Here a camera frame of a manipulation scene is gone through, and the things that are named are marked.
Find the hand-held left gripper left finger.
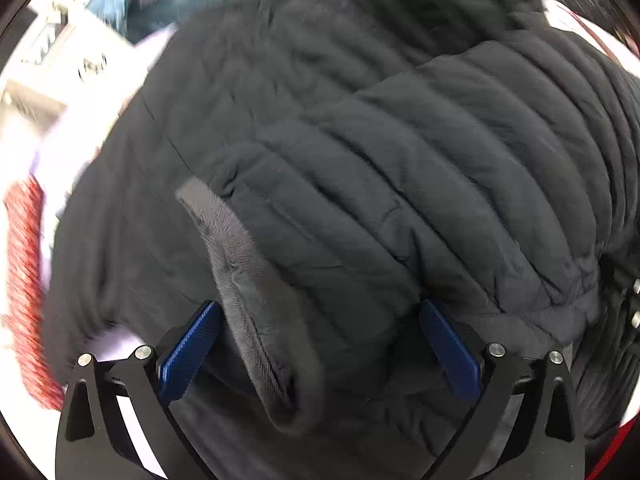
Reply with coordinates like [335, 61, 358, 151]
[55, 300, 224, 480]

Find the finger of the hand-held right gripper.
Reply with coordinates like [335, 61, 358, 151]
[620, 265, 640, 346]

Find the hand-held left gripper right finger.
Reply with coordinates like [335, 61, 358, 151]
[419, 299, 586, 480]

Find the black quilted jacket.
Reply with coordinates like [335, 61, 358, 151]
[42, 0, 640, 480]

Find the red patterned cloth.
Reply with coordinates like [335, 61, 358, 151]
[2, 175, 66, 411]

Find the white equipment cabinet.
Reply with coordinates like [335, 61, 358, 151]
[0, 0, 136, 126]

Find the teal bed cover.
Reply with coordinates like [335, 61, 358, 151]
[125, 0, 261, 46]

